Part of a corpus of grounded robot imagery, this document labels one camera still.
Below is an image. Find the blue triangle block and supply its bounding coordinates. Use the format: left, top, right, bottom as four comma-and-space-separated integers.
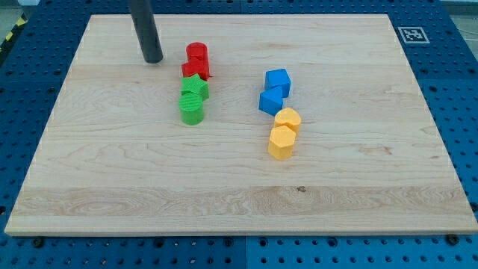
258, 87, 283, 116

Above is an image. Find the yellow heart block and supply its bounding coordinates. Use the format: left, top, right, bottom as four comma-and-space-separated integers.
274, 108, 302, 134

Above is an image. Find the light wooden board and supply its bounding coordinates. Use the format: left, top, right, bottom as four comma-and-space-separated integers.
5, 14, 477, 237

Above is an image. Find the yellow hexagon block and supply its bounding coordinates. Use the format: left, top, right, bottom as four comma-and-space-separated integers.
267, 126, 297, 160

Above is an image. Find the green cylinder block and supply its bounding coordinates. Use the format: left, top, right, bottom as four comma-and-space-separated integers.
179, 93, 204, 126

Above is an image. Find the blue cube block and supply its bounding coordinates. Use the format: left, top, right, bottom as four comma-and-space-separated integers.
264, 69, 291, 98

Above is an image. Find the green star block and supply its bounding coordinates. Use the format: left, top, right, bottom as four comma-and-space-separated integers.
181, 74, 209, 101

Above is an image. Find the red star block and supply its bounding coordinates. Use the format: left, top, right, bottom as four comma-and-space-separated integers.
181, 58, 210, 81

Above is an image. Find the red cylinder block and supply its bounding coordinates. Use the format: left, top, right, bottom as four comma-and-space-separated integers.
186, 42, 208, 61

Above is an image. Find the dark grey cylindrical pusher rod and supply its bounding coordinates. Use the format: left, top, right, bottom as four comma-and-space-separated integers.
128, 0, 163, 64

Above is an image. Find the white fiducial marker tag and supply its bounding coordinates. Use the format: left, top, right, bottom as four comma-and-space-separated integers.
398, 26, 429, 44

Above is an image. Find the yellow black hazard tape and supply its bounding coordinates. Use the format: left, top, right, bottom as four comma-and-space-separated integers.
1, 14, 28, 52

